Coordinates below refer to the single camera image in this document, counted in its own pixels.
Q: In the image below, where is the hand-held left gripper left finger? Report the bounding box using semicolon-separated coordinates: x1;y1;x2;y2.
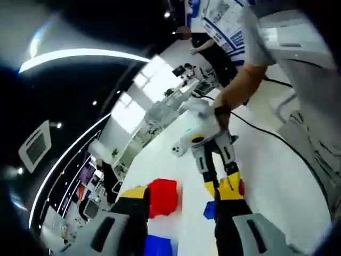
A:
87;185;151;256

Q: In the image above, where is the long curved ceiling light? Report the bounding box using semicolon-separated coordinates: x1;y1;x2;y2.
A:
18;47;150;76
28;111;113;230

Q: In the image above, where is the ceiling air conditioner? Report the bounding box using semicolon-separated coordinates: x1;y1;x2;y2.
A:
18;119;52;173

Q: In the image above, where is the blue toy block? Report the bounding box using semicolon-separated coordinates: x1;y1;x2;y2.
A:
203;201;217;220

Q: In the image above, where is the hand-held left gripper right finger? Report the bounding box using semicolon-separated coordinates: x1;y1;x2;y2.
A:
214;182;297;256

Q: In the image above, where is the white game controller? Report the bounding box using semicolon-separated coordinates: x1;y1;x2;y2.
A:
172;142;188;157

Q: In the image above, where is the black cable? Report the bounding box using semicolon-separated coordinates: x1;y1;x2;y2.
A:
231;111;334;205

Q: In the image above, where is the purple wall screen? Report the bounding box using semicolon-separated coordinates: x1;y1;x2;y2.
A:
79;163;97;185

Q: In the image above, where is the person's right hand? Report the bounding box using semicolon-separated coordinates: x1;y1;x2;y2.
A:
213;102;233;133

